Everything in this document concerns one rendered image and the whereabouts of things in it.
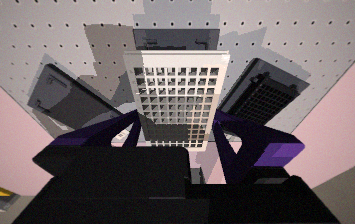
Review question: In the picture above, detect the white well plate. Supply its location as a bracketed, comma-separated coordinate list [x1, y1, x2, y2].
[123, 50, 230, 151]

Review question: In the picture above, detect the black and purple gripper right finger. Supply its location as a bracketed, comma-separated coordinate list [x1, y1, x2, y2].
[212, 109, 305, 184]

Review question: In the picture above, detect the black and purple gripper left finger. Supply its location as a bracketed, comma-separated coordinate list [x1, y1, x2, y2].
[47, 109, 141, 147]

